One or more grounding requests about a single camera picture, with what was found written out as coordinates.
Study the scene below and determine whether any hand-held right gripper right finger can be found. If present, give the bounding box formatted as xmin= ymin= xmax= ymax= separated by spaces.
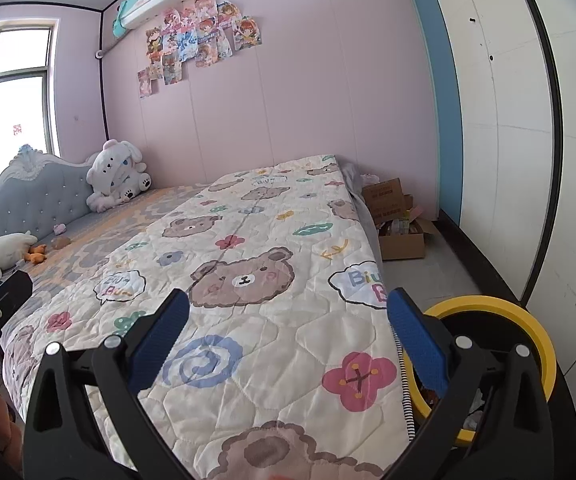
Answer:
xmin=387 ymin=287 xmax=553 ymax=480

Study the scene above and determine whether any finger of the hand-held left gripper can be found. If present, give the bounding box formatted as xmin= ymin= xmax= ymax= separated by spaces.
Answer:
xmin=0 ymin=270 xmax=34 ymax=348

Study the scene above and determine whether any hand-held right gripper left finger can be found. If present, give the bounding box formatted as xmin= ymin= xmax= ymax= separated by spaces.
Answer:
xmin=23 ymin=287 xmax=191 ymax=480

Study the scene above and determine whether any yellow rimmed trash bin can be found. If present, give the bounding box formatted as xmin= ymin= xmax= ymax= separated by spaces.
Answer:
xmin=400 ymin=296 xmax=557 ymax=447

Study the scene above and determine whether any person's left hand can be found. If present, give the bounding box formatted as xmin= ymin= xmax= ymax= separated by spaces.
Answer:
xmin=0 ymin=394 xmax=24 ymax=467

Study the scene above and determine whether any white goose plush toy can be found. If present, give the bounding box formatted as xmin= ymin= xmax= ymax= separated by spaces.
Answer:
xmin=0 ymin=231 xmax=39 ymax=288

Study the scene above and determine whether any open cardboard box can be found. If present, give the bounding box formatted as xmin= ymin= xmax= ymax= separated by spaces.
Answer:
xmin=378 ymin=217 xmax=439 ymax=261

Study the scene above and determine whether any bear and flower printed quilt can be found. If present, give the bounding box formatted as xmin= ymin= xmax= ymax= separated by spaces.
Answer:
xmin=0 ymin=155 xmax=416 ymax=480

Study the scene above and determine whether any grey orange patterned bed sheet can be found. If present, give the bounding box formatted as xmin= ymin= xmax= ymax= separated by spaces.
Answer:
xmin=0 ymin=185 xmax=213 ymax=321

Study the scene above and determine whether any grey tufted bed headboard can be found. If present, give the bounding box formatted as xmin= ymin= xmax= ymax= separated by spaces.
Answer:
xmin=0 ymin=144 xmax=99 ymax=281

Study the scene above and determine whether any closed cardboard box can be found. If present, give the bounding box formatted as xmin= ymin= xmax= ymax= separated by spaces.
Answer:
xmin=362 ymin=177 xmax=413 ymax=226

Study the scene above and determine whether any white bear plush toy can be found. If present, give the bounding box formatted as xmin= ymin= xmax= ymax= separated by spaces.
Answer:
xmin=86 ymin=139 xmax=152 ymax=212

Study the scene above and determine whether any white and blue wardrobe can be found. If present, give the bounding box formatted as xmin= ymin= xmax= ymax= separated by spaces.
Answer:
xmin=400 ymin=0 xmax=576 ymax=376

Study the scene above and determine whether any window with grey frame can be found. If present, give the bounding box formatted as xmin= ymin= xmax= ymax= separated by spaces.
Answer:
xmin=0 ymin=22 xmax=61 ymax=211

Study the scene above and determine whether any cluster of wall posters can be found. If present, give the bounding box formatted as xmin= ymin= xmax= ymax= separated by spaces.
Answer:
xmin=137 ymin=0 xmax=263 ymax=99

